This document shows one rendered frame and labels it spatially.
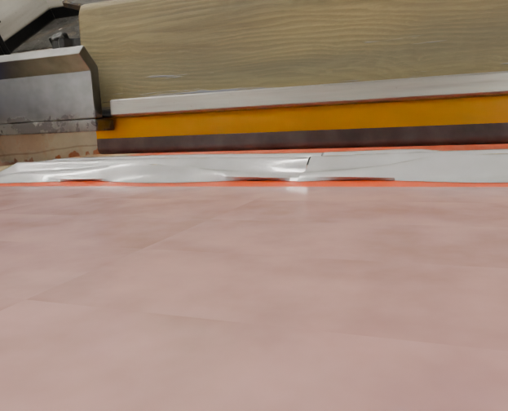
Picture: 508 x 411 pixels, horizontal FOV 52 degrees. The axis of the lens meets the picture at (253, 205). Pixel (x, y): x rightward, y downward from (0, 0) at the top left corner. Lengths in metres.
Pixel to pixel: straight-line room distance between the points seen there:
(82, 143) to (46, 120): 0.12
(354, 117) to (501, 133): 0.08
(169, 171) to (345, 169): 0.08
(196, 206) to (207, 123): 0.19
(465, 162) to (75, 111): 0.25
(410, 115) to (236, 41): 0.11
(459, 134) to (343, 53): 0.08
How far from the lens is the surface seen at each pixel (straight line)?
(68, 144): 0.47
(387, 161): 0.21
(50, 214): 0.16
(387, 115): 0.30
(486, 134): 0.30
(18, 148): 0.43
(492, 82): 0.28
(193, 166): 0.24
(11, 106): 0.40
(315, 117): 0.31
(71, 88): 0.36
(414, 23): 0.29
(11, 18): 5.53
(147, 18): 0.35
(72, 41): 0.52
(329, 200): 0.15
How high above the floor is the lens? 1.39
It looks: 39 degrees down
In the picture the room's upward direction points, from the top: 18 degrees counter-clockwise
